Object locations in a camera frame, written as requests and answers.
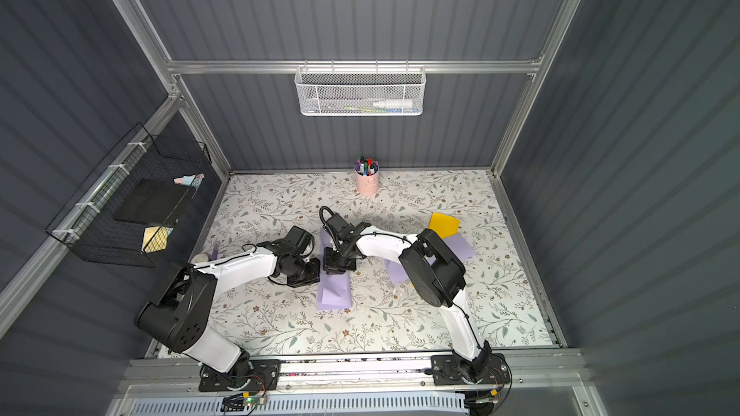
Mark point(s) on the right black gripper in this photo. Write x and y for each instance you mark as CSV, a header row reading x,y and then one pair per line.
x,y
337,262

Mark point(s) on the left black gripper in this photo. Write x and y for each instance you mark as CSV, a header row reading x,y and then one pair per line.
x,y
309,272

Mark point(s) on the purple paper sheet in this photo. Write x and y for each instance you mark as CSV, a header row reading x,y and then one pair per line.
x,y
456,242
333,291

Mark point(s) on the yellow rectangular paper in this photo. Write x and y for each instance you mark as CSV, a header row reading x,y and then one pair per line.
x,y
444,224

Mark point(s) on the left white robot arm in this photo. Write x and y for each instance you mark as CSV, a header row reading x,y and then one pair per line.
x,y
177,311

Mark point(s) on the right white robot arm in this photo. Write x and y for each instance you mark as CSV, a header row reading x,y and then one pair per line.
x,y
467,341

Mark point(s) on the pink pen cup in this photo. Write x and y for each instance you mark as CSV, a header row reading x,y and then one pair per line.
x,y
367,176

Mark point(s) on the pastel note pad in basket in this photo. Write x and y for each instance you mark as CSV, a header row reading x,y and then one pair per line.
x,y
190,180

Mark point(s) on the yellow sticky note pad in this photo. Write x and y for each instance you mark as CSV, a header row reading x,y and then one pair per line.
x,y
156,238

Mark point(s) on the white vented panel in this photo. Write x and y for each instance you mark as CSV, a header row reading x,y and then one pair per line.
x,y
365,404

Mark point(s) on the white bottle in basket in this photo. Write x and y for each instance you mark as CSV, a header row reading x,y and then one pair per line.
x,y
394,105

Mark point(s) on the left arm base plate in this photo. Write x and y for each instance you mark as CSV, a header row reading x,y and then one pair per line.
x,y
246,375

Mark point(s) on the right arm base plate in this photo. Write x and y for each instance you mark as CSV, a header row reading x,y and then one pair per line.
x,y
451,369

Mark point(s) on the white wire mesh basket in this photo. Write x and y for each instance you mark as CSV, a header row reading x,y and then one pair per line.
x,y
338,94

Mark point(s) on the black wire wall basket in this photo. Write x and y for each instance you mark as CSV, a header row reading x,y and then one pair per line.
x,y
106,224

